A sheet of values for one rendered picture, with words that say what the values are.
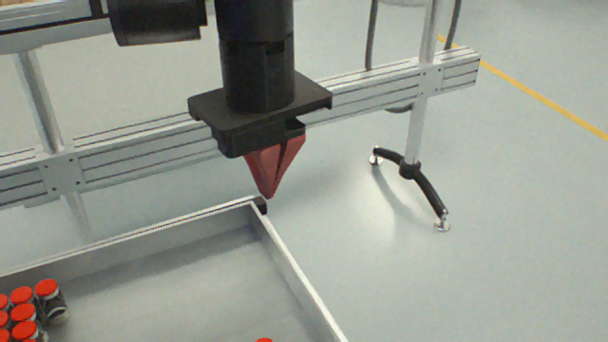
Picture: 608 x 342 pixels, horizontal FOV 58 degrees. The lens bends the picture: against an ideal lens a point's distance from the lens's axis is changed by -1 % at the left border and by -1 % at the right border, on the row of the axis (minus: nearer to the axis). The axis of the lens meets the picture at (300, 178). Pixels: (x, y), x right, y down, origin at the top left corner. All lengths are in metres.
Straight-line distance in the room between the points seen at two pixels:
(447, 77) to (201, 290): 1.46
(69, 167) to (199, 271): 0.93
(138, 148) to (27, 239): 0.76
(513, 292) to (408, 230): 0.40
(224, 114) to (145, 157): 1.12
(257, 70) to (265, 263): 0.28
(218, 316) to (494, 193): 1.77
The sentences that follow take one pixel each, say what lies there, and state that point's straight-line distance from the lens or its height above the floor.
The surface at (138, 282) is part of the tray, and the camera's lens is 0.63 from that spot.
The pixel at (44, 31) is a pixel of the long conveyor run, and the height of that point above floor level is 0.87.
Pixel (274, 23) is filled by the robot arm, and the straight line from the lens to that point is 0.40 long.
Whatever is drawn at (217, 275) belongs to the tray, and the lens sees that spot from 0.62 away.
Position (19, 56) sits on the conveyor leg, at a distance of 1.39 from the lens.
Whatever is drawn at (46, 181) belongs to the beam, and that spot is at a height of 0.48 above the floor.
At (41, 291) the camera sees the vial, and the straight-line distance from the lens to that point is 0.59.
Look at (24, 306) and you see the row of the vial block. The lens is 0.59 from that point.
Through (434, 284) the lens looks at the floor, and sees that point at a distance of 1.83.
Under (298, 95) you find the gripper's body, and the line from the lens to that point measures 0.44.
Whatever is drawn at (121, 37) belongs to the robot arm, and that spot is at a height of 1.19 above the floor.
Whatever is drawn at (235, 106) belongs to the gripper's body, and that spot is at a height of 1.12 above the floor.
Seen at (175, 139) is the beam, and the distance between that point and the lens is 1.53.
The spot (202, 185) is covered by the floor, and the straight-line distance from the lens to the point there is 2.19.
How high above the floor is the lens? 1.34
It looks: 38 degrees down
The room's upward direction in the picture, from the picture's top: straight up
